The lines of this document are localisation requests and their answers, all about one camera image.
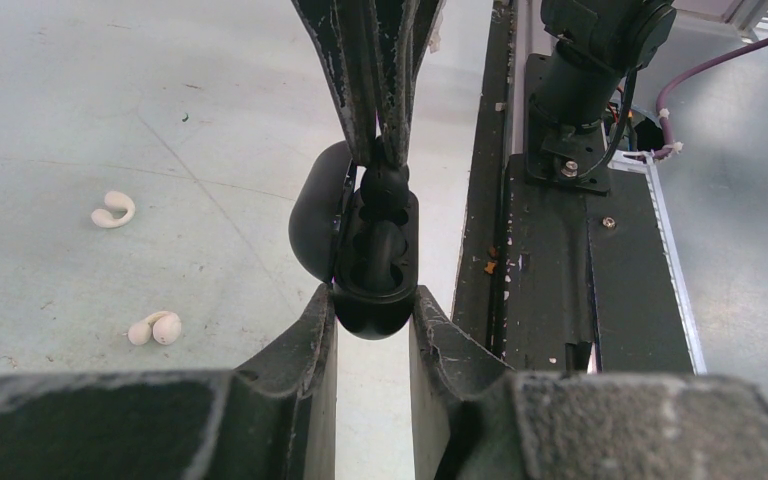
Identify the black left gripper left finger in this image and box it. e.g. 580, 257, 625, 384
0, 284, 337, 479

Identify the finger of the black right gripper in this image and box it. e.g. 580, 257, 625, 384
293, 0, 376, 166
371, 0, 443, 167

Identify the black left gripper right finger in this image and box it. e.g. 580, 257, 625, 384
410, 287, 768, 479

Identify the white clip earbud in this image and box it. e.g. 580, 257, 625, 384
90, 191, 136, 229
126, 311, 182, 346

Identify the black oval earbud case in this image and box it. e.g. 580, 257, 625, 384
288, 141, 419, 340

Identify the black clip earbud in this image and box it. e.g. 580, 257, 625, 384
358, 220, 406, 293
359, 166, 410, 219

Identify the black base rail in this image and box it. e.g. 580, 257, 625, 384
453, 1, 695, 374

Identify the white cable duct strip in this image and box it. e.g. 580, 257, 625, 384
609, 151, 708, 375

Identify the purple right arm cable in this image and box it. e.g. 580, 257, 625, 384
622, 13, 768, 164

